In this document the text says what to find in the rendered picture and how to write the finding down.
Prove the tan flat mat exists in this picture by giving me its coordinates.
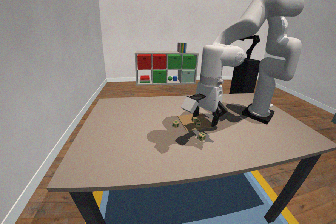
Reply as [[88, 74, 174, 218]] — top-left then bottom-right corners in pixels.
[[178, 113, 212, 131]]

